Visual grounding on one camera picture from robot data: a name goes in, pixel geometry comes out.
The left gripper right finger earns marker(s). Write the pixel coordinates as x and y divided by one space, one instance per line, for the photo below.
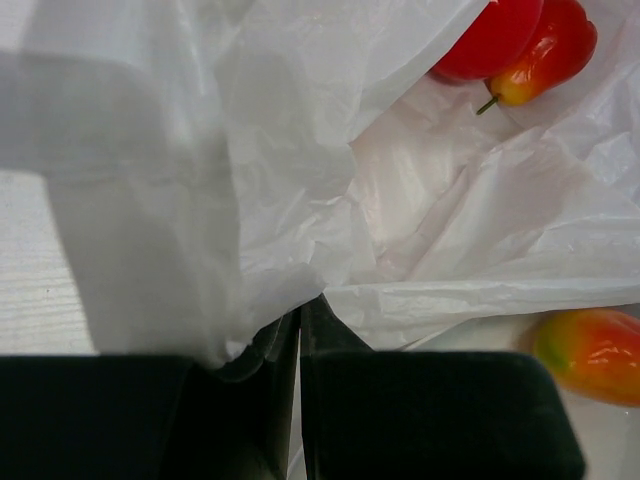
369 414

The red yellow fake peach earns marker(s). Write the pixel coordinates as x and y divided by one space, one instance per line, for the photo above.
593 352

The white plastic bag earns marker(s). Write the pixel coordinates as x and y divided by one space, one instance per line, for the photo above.
175 175

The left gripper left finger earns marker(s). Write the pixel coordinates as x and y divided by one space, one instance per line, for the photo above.
151 417

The red fake apple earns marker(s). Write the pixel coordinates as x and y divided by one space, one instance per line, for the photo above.
493 41

